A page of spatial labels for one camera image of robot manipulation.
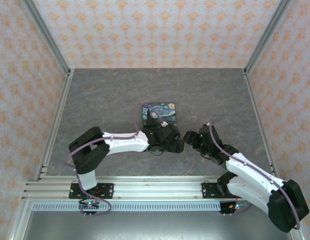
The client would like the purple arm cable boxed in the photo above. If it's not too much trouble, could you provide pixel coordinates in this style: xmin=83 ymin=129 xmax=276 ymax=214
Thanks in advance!
xmin=64 ymin=102 xmax=169 ymax=217
xmin=206 ymin=118 xmax=302 ymax=231

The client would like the aluminium corner post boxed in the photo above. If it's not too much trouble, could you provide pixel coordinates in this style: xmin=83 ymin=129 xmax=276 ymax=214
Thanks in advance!
xmin=21 ymin=0 xmax=72 ymax=76
xmin=244 ymin=0 xmax=295 ymax=76

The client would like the aluminium table side rail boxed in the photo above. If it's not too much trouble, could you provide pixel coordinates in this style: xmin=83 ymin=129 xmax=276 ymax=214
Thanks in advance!
xmin=242 ymin=69 xmax=276 ymax=176
xmin=35 ymin=69 xmax=75 ymax=181

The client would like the aluminium front frame rail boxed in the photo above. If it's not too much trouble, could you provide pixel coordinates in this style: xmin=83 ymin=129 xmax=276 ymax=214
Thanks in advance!
xmin=21 ymin=175 xmax=246 ymax=201

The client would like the starry night print tin box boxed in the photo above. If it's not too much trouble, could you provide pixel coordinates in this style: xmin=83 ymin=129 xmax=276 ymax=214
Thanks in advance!
xmin=141 ymin=102 xmax=178 ymax=127

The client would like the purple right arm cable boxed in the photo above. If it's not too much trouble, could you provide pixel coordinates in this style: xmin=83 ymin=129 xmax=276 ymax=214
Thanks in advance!
xmin=206 ymin=118 xmax=302 ymax=231

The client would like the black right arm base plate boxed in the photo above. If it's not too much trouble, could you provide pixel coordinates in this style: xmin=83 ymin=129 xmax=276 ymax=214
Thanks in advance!
xmin=201 ymin=181 xmax=247 ymax=200

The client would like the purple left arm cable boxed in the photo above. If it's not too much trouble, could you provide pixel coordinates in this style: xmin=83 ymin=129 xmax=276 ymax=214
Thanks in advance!
xmin=64 ymin=102 xmax=169 ymax=217

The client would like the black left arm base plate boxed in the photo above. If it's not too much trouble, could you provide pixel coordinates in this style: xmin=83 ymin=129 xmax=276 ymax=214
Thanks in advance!
xmin=68 ymin=182 xmax=115 ymax=200

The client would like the slotted grey cable duct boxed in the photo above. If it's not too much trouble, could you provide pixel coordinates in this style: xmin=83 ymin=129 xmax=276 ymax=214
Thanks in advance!
xmin=32 ymin=202 xmax=222 ymax=212

